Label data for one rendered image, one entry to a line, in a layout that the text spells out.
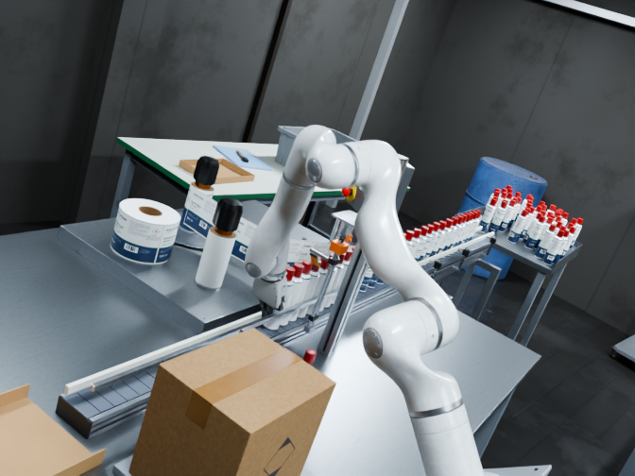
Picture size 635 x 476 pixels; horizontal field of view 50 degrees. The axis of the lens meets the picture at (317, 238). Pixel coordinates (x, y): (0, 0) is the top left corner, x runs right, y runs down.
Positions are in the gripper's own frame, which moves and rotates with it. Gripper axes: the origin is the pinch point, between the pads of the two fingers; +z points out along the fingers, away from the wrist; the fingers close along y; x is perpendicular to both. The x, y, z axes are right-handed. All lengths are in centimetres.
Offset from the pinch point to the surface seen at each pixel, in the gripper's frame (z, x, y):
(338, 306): 0.0, -17.3, -14.2
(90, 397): -16, 62, 1
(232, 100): 86, -227, 217
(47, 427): -15, 73, 2
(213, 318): 2.8, 11.0, 11.5
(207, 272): 1.4, -1.8, 26.4
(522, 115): 125, -470, 77
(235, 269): 14.3, -21.0, 30.8
